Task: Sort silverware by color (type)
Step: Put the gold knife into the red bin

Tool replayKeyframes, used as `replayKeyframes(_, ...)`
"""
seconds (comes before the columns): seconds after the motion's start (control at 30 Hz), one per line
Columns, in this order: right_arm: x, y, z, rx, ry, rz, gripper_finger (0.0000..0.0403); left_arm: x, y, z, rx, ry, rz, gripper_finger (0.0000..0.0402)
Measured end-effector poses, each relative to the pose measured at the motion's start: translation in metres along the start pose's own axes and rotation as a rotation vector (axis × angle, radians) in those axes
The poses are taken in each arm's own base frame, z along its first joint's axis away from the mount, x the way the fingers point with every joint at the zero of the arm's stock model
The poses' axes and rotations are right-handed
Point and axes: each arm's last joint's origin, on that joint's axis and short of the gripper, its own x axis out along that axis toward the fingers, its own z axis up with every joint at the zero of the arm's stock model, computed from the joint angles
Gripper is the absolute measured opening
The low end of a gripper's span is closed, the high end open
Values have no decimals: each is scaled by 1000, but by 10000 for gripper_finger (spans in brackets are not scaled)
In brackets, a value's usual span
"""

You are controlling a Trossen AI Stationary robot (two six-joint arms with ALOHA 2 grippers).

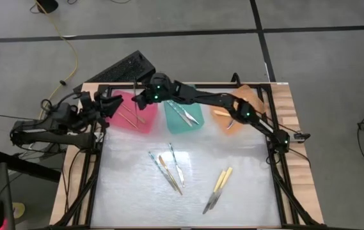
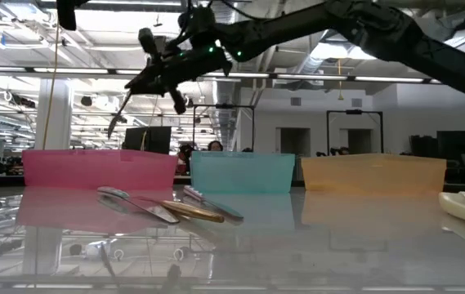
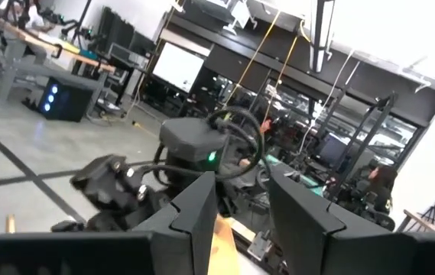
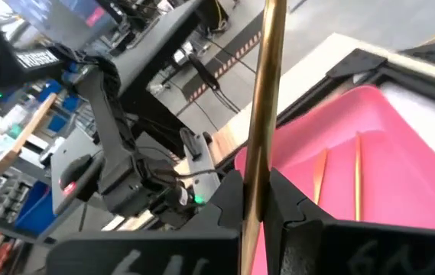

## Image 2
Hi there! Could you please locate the white building column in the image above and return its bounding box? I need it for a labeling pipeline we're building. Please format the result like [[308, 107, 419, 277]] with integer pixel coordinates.
[[34, 78, 74, 151]]

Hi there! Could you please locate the long overhead light bar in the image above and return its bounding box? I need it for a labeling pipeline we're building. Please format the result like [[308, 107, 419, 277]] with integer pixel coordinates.
[[0, 65, 465, 87]]

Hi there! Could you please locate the teal patterned handle knife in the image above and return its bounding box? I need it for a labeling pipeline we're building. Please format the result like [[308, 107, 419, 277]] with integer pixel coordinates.
[[181, 185, 245, 221], [96, 185, 181, 225]]

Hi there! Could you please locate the teal plastic bin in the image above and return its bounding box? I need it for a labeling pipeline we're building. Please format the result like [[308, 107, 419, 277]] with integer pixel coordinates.
[[190, 151, 297, 195]]

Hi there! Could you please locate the black rig frame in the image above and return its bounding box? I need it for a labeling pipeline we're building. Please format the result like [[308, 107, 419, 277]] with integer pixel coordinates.
[[191, 104, 257, 154], [325, 109, 385, 157]]

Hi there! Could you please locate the black monitor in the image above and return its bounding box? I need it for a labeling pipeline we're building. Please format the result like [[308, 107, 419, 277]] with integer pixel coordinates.
[[123, 126, 173, 156]]

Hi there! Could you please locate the silver ventilation duct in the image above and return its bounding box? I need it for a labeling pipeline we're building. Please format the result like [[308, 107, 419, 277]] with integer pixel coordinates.
[[198, 0, 246, 150]]

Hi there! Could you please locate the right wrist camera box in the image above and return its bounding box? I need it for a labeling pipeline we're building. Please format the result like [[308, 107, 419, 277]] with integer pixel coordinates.
[[136, 26, 168, 62]]

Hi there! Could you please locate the black monitor workstation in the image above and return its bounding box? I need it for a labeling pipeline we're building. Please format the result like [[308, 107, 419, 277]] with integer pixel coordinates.
[[409, 130, 465, 185]]

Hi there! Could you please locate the pink plastic bin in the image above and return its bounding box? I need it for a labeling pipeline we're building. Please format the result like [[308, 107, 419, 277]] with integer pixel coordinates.
[[21, 149, 179, 191]]

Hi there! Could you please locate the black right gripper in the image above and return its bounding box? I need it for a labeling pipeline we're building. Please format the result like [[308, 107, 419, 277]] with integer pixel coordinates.
[[124, 44, 233, 115]]

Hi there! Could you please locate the orange plastic bin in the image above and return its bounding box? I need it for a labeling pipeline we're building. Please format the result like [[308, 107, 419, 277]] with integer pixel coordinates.
[[301, 154, 448, 193]]

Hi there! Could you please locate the yellow hanging cable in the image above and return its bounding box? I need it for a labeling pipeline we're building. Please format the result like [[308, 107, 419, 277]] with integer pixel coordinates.
[[42, 24, 62, 151]]

